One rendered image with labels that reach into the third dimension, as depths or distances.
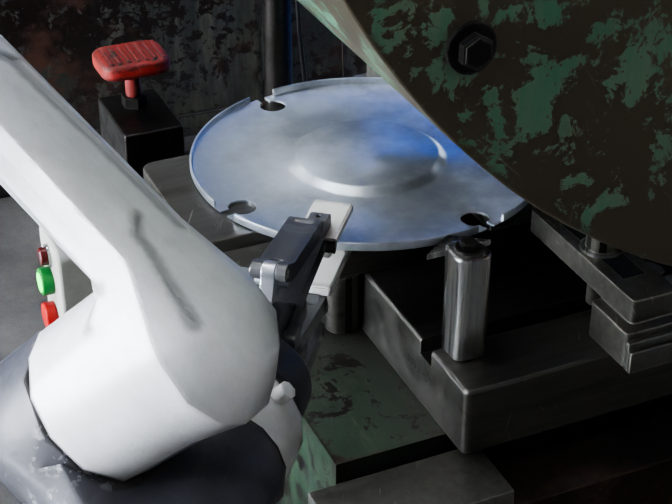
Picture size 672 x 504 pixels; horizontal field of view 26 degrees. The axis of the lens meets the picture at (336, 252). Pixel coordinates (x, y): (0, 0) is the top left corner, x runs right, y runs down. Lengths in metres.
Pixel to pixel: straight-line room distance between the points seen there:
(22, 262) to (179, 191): 1.44
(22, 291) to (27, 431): 1.73
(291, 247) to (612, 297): 0.27
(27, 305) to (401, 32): 1.92
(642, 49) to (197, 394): 0.27
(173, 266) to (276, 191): 0.43
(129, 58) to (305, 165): 0.33
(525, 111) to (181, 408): 0.23
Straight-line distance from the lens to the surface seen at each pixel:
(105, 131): 1.49
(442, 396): 1.10
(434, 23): 0.60
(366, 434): 1.12
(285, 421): 0.87
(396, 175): 1.16
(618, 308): 1.11
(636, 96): 0.67
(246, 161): 1.20
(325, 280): 1.06
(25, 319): 2.44
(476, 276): 1.05
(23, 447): 0.79
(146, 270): 0.72
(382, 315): 1.18
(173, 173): 1.19
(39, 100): 0.77
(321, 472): 1.13
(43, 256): 1.41
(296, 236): 0.99
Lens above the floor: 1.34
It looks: 32 degrees down
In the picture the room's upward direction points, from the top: straight up
